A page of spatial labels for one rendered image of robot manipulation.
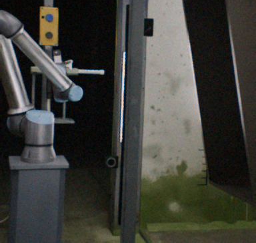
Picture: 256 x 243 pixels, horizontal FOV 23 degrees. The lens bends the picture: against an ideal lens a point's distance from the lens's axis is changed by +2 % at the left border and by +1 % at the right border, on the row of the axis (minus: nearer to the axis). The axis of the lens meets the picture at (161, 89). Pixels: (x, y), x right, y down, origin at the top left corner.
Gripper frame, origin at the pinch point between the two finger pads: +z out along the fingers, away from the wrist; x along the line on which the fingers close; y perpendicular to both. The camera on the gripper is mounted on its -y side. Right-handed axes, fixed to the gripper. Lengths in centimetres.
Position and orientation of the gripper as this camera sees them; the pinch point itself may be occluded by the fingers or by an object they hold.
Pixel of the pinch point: (60, 61)
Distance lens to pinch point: 405.2
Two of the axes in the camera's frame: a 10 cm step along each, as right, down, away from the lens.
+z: -0.9, -1.8, 9.8
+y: 1.5, 9.7, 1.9
